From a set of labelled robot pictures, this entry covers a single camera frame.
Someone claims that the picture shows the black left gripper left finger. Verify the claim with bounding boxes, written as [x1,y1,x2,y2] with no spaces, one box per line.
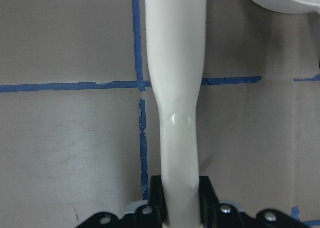
[148,175,168,222]

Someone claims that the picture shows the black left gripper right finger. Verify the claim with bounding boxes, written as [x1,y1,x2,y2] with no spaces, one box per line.
[199,176,220,222]

